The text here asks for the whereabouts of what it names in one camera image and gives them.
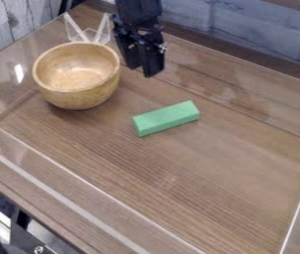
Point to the black table leg bracket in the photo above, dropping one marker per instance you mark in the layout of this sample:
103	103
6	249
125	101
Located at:
22	238

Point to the clear acrylic front wall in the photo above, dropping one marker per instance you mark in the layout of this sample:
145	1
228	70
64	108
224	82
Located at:
97	223

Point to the wooden bowl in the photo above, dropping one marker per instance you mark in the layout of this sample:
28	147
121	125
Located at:
77	74

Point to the green stick block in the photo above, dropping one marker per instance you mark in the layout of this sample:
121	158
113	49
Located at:
167	118

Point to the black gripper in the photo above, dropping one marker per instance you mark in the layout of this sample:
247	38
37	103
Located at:
137	27

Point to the clear acrylic corner bracket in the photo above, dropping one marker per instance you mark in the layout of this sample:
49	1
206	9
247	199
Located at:
99	35

